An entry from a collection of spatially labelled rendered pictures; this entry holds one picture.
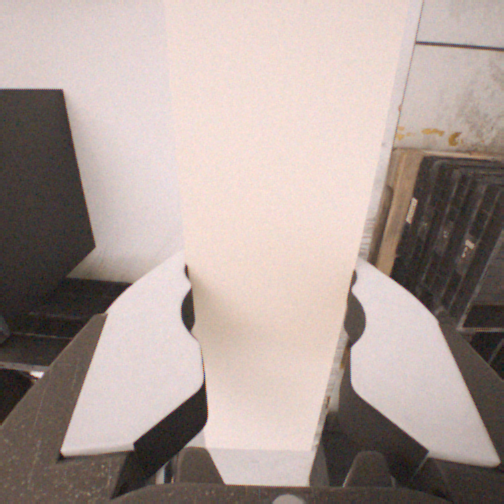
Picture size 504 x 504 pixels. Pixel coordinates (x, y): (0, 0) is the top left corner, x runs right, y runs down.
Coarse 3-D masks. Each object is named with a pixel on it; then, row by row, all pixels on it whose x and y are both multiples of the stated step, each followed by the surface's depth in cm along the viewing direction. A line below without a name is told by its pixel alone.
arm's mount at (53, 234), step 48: (0, 96) 32; (48, 96) 40; (0, 144) 33; (48, 144) 41; (0, 192) 33; (48, 192) 42; (0, 240) 34; (48, 240) 43; (0, 288) 34; (48, 288) 43
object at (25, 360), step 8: (0, 352) 41; (8, 352) 41; (16, 352) 41; (24, 352) 42; (32, 352) 42; (40, 352) 42; (0, 360) 40; (8, 360) 40; (16, 360) 40; (24, 360) 40; (32, 360) 41; (40, 360) 41; (48, 360) 41; (8, 368) 40; (16, 368) 40; (24, 368) 40; (32, 368) 40; (40, 368) 40
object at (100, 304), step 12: (60, 288) 57; (72, 288) 57; (84, 288) 58; (96, 288) 58; (108, 288) 58; (120, 288) 59; (48, 300) 54; (60, 300) 54; (72, 300) 54; (84, 300) 55; (96, 300) 55; (108, 300) 55; (36, 312) 50; (48, 312) 50; (60, 312) 50; (72, 312) 50; (84, 312) 50; (96, 312) 51
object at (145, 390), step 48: (144, 288) 9; (144, 336) 7; (192, 336) 8; (96, 384) 6; (144, 384) 6; (192, 384) 6; (96, 432) 5; (144, 432) 5; (192, 432) 7; (144, 480) 6
